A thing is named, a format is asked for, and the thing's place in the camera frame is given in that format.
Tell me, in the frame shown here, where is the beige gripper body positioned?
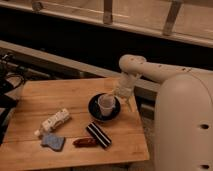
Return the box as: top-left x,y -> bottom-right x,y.
114,73 -> 141,99

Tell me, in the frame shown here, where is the white ceramic cup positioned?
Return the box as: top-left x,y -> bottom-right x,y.
97,94 -> 116,116

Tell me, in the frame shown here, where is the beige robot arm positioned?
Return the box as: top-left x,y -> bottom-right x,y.
115,54 -> 213,171

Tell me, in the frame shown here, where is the black round saucer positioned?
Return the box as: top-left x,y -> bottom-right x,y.
88,94 -> 121,122

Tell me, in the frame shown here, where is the black white striped box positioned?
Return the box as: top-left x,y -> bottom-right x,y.
86,122 -> 112,149

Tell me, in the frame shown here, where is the brown red candy bar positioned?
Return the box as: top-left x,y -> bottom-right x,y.
73,138 -> 97,147

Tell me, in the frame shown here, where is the black equipment at left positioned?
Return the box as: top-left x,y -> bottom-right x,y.
0,54 -> 25,145

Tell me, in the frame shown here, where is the metal railing frame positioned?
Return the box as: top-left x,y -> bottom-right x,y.
0,0 -> 213,48

